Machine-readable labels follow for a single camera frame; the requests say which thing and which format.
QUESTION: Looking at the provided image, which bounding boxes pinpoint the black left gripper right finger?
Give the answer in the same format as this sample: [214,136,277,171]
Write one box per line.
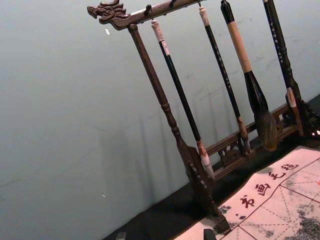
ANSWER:
[203,228,218,240]

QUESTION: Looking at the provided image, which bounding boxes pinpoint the black table cloth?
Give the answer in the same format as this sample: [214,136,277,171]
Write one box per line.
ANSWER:
[101,93,320,240]

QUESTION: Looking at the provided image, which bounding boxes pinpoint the white calligraphy practice cloth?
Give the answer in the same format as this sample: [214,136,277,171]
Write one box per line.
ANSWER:
[174,144,320,240]

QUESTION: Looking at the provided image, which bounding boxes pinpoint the thin black brush, white cap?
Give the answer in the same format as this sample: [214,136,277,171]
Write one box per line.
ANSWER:
[150,19,216,182]

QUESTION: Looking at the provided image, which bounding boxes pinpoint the dark wooden dragon brush rack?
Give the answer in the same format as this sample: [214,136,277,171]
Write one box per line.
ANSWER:
[86,0,320,235]

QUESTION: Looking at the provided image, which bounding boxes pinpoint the thin black brush, brown ferrule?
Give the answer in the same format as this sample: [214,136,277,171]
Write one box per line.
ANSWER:
[198,5,252,155]

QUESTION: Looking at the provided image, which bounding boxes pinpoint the long black brush, white ferrule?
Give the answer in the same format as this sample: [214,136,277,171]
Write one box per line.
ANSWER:
[262,0,305,137]

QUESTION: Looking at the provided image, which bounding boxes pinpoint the large brush, tan handle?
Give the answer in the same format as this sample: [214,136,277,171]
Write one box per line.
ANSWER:
[220,0,279,152]

